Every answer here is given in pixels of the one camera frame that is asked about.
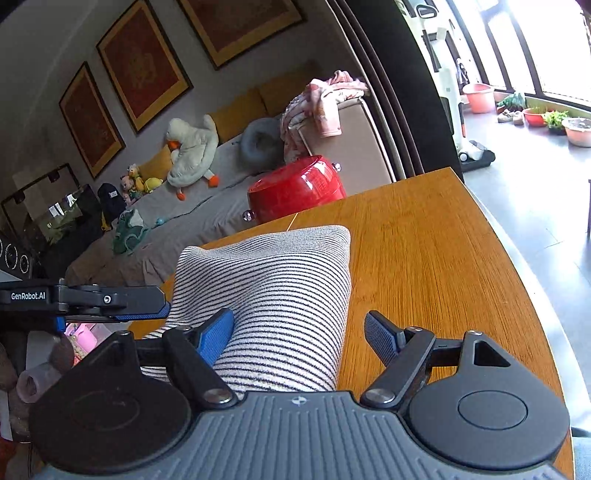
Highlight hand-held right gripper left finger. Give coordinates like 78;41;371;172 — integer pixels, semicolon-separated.
69;308;240;409

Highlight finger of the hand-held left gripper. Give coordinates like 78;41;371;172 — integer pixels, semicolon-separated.
58;284;171;322

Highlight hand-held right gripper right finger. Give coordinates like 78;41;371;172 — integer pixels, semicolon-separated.
360;311;515;409

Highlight grey striped knit garment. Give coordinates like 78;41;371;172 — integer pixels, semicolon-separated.
139;225;352;393

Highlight pink clothes pile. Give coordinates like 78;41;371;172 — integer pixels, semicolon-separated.
280;70;369;163

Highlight black appliance with round dials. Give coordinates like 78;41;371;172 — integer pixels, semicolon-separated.
0;231;34;281

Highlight green plush toy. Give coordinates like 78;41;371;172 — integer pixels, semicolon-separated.
113;209;149;256

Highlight dark brown fuzzy object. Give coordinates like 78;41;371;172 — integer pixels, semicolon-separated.
50;335;77;371

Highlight pink toy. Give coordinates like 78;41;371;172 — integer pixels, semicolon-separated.
65;323;100;361

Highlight rolled grey pink cloth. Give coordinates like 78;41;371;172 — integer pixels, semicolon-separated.
16;362;63;404

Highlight black glass fish tank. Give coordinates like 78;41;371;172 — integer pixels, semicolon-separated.
0;163;105;278

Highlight dark navy bag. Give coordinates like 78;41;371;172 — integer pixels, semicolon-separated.
96;183;124;232

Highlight grey sofa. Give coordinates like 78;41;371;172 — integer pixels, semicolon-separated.
65;83;407;287

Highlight yellow pillow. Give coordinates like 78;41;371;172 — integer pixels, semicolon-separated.
139;147;174;183

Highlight white goose plush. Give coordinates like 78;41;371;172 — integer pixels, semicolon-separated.
165;114;219;200

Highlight red glossy stool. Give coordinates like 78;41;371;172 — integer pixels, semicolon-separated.
242;155;346;225

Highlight red framed picture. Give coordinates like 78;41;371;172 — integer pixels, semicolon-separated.
96;0;194;134
59;61;126;180
178;0;308;71

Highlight grey neck pillow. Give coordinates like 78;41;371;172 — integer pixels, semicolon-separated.
240;117;284;169

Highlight yellow sofa back cushion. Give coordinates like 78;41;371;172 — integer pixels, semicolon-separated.
259;69;319;116
209;88;269;144

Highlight white upright vacuum cleaner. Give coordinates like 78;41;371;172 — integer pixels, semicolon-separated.
406;0;497;174

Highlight person's blue trouser leg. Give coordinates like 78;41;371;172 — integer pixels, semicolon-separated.
570;427;591;480

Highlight grey brown curtain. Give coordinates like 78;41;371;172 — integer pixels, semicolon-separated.
323;0;465;181

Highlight pink plastic basin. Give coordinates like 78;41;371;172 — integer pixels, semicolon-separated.
463;83;495;114

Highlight green seedlings pot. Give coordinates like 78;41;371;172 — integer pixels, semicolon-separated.
544;111;570;136

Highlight pale pink basin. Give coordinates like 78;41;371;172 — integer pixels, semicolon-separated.
562;117;591;147

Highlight dark framed window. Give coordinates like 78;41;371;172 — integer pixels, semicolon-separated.
462;0;591;100

